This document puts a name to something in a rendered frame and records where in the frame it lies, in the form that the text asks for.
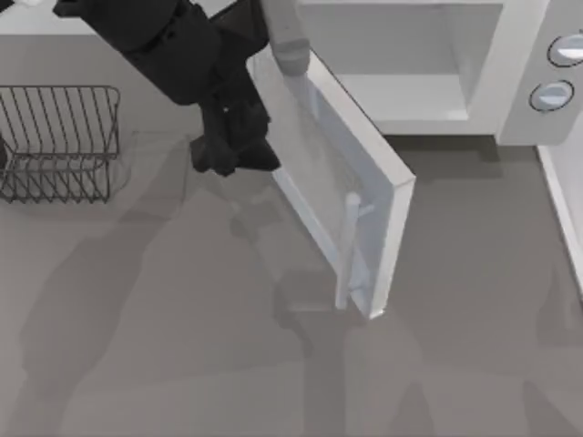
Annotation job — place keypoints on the grey microwave knob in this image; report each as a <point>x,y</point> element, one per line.
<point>567,49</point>
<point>552,95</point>

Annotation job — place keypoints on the pale microwave oven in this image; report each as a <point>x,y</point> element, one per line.
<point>514,68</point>

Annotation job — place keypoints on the pale microwave door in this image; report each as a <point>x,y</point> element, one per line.
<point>360,191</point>

